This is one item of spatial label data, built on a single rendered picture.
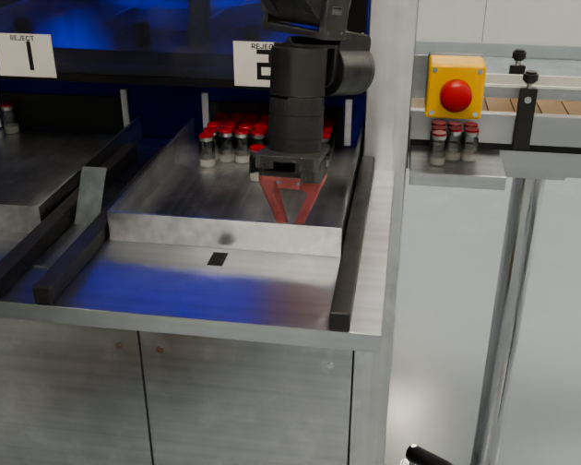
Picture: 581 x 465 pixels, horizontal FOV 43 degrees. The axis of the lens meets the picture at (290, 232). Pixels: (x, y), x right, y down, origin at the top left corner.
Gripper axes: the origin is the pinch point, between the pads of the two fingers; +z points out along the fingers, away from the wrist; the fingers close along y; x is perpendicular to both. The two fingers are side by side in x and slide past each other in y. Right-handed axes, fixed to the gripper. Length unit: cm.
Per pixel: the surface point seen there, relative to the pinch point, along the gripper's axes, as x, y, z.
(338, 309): -6.8, -14.1, 2.7
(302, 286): -2.5, -7.0, 3.5
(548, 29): -108, 490, -27
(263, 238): 2.8, -0.9, 0.7
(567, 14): -119, 488, -38
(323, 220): -2.7, 7.8, 0.3
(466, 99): -18.5, 19.4, -13.7
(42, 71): 39.4, 22.5, -13.7
